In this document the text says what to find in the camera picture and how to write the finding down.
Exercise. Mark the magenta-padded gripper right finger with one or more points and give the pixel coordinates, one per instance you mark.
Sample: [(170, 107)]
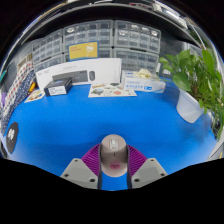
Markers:
[(148, 170)]

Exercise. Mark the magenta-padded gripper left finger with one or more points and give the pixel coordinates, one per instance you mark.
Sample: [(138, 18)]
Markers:
[(78, 171)]

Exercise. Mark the beige pink computer mouse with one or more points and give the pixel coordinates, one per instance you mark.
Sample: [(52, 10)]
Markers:
[(114, 156)]

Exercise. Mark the black round mouse pad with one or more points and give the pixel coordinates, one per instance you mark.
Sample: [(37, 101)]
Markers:
[(12, 136)]

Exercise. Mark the small black box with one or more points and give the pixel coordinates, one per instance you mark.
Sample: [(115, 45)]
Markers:
[(58, 87)]

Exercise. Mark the white cloth with coloured dots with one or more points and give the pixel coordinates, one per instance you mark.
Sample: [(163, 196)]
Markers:
[(18, 85)]

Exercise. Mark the green plant in white pot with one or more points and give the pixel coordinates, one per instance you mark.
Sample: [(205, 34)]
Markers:
[(190, 73)]

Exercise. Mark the long white keyboard box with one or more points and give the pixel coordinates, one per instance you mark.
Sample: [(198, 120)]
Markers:
[(106, 68)]

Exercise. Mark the grey plastic drawer cabinet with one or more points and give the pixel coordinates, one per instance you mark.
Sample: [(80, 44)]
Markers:
[(47, 45), (88, 33), (106, 53), (50, 63), (135, 61), (137, 36)]

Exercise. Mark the yellow card box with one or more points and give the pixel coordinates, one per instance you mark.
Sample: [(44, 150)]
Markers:
[(83, 51)]

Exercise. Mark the white mesh basket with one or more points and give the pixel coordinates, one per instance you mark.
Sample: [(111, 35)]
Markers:
[(24, 62)]

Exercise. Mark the dark wall shelf unit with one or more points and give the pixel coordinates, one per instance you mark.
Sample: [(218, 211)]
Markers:
[(106, 11)]

